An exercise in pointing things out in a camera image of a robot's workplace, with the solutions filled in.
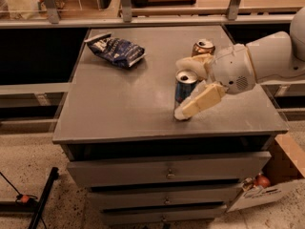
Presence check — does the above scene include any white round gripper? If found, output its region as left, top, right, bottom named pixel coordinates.
left=173, top=44, right=256, bottom=120

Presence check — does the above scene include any grey drawer cabinet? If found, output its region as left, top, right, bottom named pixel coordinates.
left=53, top=26, right=287, bottom=225

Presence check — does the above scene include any red can in box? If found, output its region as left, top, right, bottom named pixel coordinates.
left=255, top=174, right=271, bottom=188

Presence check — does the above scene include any cardboard box on floor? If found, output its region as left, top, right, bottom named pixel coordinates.
left=228, top=134, right=305, bottom=212

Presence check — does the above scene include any black tripod leg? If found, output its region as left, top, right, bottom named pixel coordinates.
left=0, top=166, right=60, bottom=229

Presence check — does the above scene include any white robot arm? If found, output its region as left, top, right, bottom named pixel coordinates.
left=174, top=8, right=305, bottom=120

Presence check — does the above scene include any blue chip bag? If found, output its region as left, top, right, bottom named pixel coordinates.
left=85, top=32, right=145, bottom=69

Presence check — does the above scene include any gold soda can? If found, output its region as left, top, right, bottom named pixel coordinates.
left=192, top=38, right=215, bottom=56

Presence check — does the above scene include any blue silver redbull can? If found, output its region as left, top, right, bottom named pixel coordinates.
left=174, top=70, right=198, bottom=107

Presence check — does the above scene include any metal railing frame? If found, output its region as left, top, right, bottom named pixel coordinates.
left=0, top=0, right=305, bottom=28

